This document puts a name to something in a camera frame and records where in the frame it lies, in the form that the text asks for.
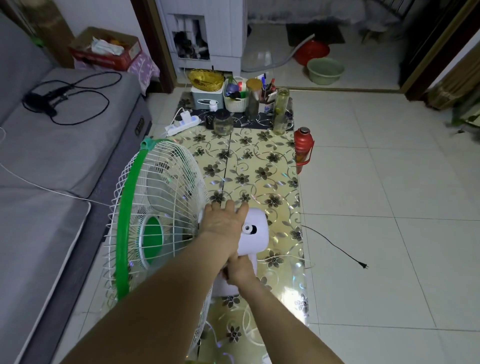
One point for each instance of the person's right hand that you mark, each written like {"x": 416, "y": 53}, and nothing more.
{"x": 242, "y": 270}

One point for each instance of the person's left hand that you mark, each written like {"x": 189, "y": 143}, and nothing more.
{"x": 219, "y": 225}

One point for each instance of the person's left fingers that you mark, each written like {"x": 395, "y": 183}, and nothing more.
{"x": 228, "y": 208}

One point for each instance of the white and green electric fan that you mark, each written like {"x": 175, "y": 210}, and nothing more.
{"x": 255, "y": 232}

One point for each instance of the person's left forearm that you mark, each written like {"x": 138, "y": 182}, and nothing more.
{"x": 161, "y": 303}

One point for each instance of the person's right forearm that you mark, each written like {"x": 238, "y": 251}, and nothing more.
{"x": 285, "y": 326}

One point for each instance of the floral reflective table cover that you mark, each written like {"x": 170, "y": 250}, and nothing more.
{"x": 258, "y": 168}

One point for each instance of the glass teapot with black lid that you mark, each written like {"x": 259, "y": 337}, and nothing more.
{"x": 222, "y": 122}

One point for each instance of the red thermos flask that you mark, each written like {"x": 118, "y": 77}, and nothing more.
{"x": 301, "y": 148}

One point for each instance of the white power strip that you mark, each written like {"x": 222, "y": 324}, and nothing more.
{"x": 183, "y": 123}

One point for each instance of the small white bottle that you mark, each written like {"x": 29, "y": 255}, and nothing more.
{"x": 213, "y": 106}

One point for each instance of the white plastic storage basket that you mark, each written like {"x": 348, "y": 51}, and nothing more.
{"x": 235, "y": 102}

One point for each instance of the tall glass bottle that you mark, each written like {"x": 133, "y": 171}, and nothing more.
{"x": 280, "y": 110}

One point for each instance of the white and teal tissue box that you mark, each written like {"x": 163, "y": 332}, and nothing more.
{"x": 204, "y": 98}

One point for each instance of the glass jar with cork lid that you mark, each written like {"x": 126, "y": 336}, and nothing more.
{"x": 253, "y": 97}

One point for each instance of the pen holder with pens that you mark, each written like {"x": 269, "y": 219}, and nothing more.
{"x": 267, "y": 99}

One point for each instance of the clear plastic dome cover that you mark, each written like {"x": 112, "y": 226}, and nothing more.
{"x": 260, "y": 60}

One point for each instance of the pink floral cloth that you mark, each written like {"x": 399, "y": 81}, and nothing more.
{"x": 144, "y": 71}

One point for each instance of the green plastic basin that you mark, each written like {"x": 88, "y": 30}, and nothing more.
{"x": 325, "y": 71}

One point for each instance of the white cabinet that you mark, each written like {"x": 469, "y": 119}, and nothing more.
{"x": 210, "y": 33}

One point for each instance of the red plastic basin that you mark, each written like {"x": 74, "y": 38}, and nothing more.
{"x": 312, "y": 51}

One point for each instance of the grey sofa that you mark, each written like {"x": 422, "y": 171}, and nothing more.
{"x": 41, "y": 161}

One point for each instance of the red cardboard box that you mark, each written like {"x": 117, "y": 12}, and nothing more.
{"x": 112, "y": 50}

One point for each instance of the green potted plant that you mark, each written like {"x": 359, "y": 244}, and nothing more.
{"x": 465, "y": 120}

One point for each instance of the tan curtain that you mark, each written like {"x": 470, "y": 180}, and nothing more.
{"x": 453, "y": 84}

